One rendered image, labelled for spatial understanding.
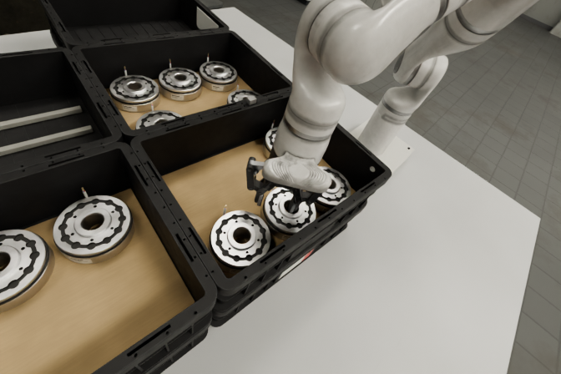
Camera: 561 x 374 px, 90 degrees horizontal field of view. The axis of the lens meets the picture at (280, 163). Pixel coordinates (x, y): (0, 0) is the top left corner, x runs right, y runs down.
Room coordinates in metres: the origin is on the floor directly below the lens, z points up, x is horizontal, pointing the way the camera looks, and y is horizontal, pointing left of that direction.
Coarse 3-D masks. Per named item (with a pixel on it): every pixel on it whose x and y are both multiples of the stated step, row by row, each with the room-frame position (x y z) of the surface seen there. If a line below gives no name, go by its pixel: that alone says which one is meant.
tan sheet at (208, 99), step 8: (240, 80) 0.70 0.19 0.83; (240, 88) 0.66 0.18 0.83; (248, 88) 0.67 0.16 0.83; (160, 96) 0.52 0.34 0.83; (200, 96) 0.57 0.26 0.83; (208, 96) 0.58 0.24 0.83; (216, 96) 0.59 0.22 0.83; (224, 96) 0.60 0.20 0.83; (160, 104) 0.49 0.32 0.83; (168, 104) 0.50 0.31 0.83; (176, 104) 0.51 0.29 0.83; (184, 104) 0.52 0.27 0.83; (192, 104) 0.53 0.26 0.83; (200, 104) 0.54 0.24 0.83; (208, 104) 0.55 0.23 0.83; (216, 104) 0.56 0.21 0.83; (224, 104) 0.57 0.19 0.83; (120, 112) 0.42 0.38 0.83; (128, 112) 0.43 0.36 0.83; (144, 112) 0.45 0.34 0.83; (176, 112) 0.48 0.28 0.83; (184, 112) 0.49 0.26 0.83; (192, 112) 0.50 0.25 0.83; (128, 120) 0.40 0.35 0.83; (136, 120) 0.41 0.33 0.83
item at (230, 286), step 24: (288, 96) 0.56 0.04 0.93; (192, 120) 0.37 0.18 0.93; (360, 144) 0.48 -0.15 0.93; (144, 168) 0.24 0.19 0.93; (384, 168) 0.43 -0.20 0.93; (168, 192) 0.21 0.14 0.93; (360, 192) 0.35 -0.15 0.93; (336, 216) 0.28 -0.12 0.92; (192, 240) 0.16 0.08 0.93; (288, 240) 0.21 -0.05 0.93; (216, 264) 0.14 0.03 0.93; (264, 264) 0.16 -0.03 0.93; (240, 288) 0.13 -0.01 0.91
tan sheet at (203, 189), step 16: (256, 144) 0.47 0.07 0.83; (208, 160) 0.38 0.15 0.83; (224, 160) 0.39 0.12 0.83; (240, 160) 0.41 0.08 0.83; (256, 160) 0.42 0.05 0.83; (176, 176) 0.31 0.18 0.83; (192, 176) 0.32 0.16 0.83; (208, 176) 0.34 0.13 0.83; (224, 176) 0.35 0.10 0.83; (240, 176) 0.36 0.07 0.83; (256, 176) 0.38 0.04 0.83; (176, 192) 0.28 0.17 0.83; (192, 192) 0.29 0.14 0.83; (208, 192) 0.30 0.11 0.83; (224, 192) 0.31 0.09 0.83; (240, 192) 0.33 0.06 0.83; (352, 192) 0.43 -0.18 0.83; (192, 208) 0.26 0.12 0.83; (208, 208) 0.27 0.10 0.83; (240, 208) 0.29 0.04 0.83; (256, 208) 0.30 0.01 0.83; (192, 224) 0.23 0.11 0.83; (208, 224) 0.24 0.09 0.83; (208, 240) 0.21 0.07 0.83; (240, 240) 0.23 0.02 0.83; (272, 240) 0.25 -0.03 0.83; (224, 272) 0.17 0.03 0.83
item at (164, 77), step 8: (168, 72) 0.58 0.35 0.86; (184, 72) 0.60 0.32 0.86; (192, 72) 0.61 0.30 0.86; (160, 80) 0.53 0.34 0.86; (168, 80) 0.54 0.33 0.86; (192, 80) 0.58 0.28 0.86; (200, 80) 0.59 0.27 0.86; (168, 88) 0.52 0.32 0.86; (176, 88) 0.53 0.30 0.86; (184, 88) 0.54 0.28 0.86; (192, 88) 0.55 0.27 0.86
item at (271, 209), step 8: (272, 192) 0.33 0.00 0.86; (280, 192) 0.34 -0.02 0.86; (288, 192) 0.34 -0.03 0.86; (272, 200) 0.31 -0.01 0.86; (264, 208) 0.29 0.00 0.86; (272, 208) 0.30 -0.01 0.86; (304, 208) 0.32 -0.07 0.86; (312, 208) 0.33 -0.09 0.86; (272, 216) 0.28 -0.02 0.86; (280, 216) 0.28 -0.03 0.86; (304, 216) 0.30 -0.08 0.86; (312, 216) 0.31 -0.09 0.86; (272, 224) 0.27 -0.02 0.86; (280, 224) 0.27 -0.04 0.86; (288, 224) 0.28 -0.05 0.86; (296, 224) 0.28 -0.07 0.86; (304, 224) 0.29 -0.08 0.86; (288, 232) 0.26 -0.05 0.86; (296, 232) 0.26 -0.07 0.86
